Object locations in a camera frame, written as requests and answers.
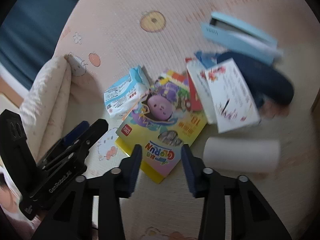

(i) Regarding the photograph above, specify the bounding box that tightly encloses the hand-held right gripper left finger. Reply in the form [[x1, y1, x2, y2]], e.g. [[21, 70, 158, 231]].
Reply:
[[31, 144, 143, 240]]

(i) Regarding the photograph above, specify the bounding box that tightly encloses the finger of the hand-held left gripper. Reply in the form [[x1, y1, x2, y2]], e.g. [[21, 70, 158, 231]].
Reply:
[[46, 119, 109, 172], [37, 121, 90, 167]]

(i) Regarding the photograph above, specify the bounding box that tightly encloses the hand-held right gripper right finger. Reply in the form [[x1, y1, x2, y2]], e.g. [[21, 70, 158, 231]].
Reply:
[[181, 144, 293, 240]]

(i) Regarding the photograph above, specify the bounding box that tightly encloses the blue white wet wipes pack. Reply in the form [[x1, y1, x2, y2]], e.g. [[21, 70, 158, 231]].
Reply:
[[104, 65, 153, 118]]

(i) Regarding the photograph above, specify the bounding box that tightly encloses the colourful yellow crayon box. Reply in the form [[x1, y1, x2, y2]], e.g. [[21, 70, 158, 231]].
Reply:
[[115, 69, 208, 184]]

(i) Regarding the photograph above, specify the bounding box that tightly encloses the light blue cardboard box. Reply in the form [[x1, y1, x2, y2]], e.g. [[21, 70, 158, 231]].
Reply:
[[200, 12, 284, 65]]

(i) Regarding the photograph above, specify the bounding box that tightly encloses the white paper roll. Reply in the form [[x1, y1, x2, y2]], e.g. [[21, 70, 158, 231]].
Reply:
[[202, 137, 281, 175]]

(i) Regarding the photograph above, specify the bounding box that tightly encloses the white card red flower print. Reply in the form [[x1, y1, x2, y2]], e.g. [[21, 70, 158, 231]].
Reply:
[[204, 58, 261, 133]]

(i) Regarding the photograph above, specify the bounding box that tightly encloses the pink cartoon printed blanket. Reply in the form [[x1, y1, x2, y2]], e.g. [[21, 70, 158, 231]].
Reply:
[[19, 0, 320, 240]]

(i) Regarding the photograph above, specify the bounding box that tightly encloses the blue pens clear pack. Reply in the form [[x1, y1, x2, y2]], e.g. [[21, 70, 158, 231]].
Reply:
[[194, 51, 217, 68]]

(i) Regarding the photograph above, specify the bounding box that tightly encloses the dark blue cloth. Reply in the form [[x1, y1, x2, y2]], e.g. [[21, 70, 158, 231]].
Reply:
[[0, 0, 97, 98]]

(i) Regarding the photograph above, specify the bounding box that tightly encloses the navy glasses case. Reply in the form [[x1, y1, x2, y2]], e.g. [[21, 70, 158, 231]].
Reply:
[[216, 52, 295, 107]]

